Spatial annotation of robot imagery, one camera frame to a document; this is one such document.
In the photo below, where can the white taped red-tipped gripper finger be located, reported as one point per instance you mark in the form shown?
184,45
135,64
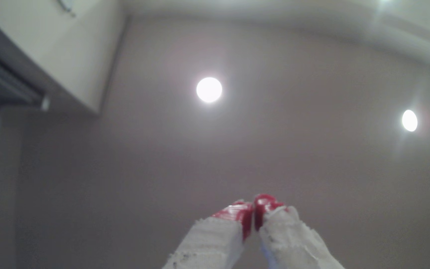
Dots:
211,239
289,239

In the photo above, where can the round ceiling light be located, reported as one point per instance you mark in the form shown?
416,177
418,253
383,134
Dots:
209,89
409,120

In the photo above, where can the grey roller blind rail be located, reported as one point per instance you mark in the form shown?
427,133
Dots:
9,84

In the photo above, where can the small metal wall fixture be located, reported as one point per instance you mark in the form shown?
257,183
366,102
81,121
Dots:
67,6

